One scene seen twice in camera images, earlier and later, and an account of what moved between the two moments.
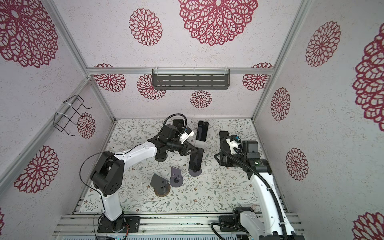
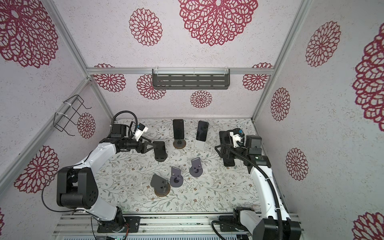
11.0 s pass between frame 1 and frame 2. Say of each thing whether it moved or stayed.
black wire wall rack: stayed
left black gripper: moved
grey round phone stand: stayed
